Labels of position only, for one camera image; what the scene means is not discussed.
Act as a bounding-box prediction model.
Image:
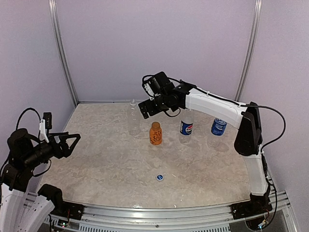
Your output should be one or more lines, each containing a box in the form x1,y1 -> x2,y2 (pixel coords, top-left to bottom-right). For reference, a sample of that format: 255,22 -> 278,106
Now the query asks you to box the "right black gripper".
138,93 -> 169,118

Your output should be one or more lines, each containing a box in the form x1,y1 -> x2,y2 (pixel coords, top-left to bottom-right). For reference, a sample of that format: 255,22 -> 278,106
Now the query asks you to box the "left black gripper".
22,132 -> 80,169

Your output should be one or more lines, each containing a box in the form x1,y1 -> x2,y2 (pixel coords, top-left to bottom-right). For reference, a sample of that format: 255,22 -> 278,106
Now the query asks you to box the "clear plastic bottle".
127,99 -> 140,136

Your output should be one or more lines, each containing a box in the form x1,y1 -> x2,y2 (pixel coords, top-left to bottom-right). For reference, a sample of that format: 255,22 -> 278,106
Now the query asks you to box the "orange juice bottle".
149,122 -> 162,145

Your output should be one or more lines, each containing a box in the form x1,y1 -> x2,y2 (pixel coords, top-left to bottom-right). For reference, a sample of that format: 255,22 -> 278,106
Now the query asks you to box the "blue bottle cap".
156,174 -> 164,181

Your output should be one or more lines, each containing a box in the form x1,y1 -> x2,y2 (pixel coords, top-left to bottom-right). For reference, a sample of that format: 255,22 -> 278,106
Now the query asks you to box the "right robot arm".
139,72 -> 272,217

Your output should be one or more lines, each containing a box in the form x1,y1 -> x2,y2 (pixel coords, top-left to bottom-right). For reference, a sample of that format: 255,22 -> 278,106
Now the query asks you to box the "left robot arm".
0,128 -> 84,232

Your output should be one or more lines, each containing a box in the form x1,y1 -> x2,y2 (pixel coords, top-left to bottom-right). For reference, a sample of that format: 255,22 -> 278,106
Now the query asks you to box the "Pepsi bottle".
179,109 -> 194,144

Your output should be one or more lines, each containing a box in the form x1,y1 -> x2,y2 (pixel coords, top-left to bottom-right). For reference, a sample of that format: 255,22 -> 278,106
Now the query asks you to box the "blue label water bottle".
208,118 -> 227,149

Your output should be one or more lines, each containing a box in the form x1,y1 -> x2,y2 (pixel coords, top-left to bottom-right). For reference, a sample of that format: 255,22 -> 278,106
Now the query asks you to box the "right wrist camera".
141,74 -> 155,100

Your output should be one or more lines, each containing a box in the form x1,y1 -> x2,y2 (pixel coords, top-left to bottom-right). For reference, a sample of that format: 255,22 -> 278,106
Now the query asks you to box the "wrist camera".
141,74 -> 155,100
39,112 -> 52,143

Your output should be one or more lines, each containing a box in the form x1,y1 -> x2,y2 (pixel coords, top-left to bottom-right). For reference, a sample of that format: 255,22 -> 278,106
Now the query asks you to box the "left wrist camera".
39,112 -> 52,143

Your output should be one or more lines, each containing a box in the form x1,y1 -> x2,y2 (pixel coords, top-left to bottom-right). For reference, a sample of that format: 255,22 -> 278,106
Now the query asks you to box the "left camera cable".
15,107 -> 42,131

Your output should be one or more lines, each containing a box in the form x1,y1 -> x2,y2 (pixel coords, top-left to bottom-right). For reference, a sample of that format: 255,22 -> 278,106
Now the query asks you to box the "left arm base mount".
38,184 -> 84,220

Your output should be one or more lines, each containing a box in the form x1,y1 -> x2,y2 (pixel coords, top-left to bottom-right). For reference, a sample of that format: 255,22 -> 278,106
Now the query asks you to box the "aluminium front rail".
18,190 -> 299,232

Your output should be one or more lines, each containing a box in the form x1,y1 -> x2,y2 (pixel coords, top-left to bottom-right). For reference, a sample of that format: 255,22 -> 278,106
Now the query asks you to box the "left aluminium post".
48,0 -> 79,107

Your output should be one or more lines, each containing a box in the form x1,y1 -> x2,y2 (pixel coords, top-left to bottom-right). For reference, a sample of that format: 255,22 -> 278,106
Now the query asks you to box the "aluminium post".
235,0 -> 263,101
48,0 -> 79,107

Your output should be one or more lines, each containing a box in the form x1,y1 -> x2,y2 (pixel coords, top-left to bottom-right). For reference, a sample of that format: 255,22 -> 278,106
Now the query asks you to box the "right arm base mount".
231,193 -> 273,220

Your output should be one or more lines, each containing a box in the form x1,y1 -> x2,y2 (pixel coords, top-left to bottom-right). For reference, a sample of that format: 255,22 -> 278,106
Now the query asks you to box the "right aluminium post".
235,0 -> 263,101

